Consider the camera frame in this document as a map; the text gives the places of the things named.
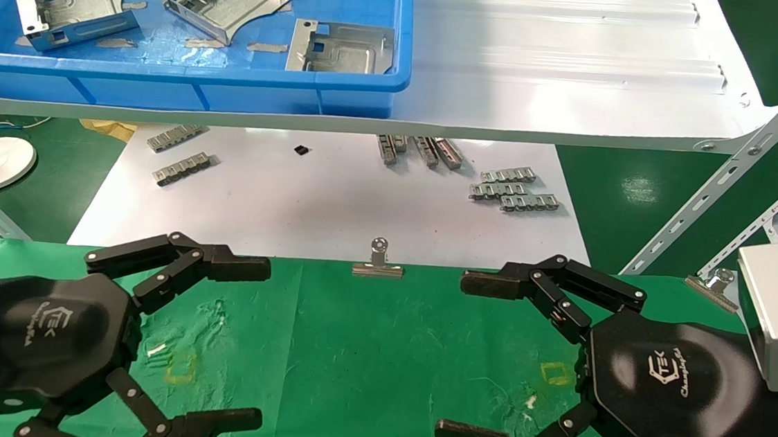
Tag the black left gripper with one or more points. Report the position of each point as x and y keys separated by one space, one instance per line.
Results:
x=46 y=337

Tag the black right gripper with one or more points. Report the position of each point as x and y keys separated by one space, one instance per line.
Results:
x=667 y=386

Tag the white tape scrap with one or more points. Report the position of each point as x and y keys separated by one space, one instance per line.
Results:
x=156 y=350

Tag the green table cloth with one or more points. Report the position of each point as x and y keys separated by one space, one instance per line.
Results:
x=350 y=354

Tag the tiny black piece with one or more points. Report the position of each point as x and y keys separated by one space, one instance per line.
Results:
x=302 y=150

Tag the yellow crumpled cloth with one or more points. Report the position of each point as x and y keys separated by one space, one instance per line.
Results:
x=108 y=130

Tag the blue plastic bin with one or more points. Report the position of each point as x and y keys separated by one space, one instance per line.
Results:
x=163 y=86

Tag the white metal shelf rack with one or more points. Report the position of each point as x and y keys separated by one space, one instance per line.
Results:
x=710 y=192

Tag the white metal shelf board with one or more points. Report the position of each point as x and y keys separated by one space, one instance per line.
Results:
x=545 y=85

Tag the beige tape strip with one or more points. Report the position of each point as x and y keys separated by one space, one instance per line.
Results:
x=267 y=47
x=117 y=43
x=24 y=41
x=205 y=43
x=135 y=5

